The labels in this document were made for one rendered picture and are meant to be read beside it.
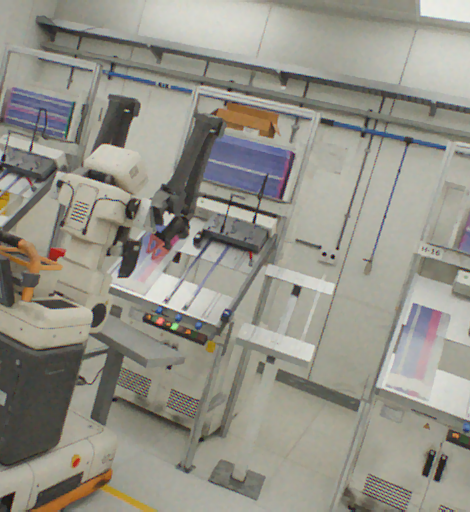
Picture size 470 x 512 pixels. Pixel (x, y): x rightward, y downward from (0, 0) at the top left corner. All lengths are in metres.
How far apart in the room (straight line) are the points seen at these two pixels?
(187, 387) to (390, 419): 1.07
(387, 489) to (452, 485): 0.30
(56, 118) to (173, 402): 1.90
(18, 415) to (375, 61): 3.69
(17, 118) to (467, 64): 3.21
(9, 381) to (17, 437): 0.18
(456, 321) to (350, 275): 1.76
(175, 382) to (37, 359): 1.37
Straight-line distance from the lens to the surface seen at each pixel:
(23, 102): 3.91
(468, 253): 2.86
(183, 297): 2.74
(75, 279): 2.22
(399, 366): 2.54
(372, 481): 2.93
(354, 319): 4.42
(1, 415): 1.97
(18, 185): 3.64
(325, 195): 4.46
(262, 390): 2.71
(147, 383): 3.18
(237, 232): 2.96
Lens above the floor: 1.31
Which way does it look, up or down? 5 degrees down
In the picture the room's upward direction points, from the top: 16 degrees clockwise
